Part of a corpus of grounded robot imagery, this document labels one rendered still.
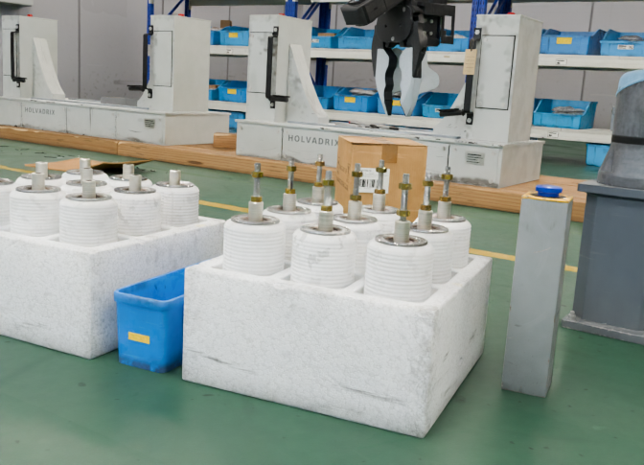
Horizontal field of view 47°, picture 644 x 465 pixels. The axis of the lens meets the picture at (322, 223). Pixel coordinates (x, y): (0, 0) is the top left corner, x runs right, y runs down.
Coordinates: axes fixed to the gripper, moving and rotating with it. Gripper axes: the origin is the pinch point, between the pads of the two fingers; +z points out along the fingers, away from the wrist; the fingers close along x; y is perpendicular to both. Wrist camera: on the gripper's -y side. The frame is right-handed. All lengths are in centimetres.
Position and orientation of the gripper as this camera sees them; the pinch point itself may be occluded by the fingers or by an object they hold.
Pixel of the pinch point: (394, 105)
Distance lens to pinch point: 104.5
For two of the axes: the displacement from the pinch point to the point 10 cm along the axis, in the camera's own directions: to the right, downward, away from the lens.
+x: -5.8, -1.6, 8.0
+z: -0.3, 9.8, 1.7
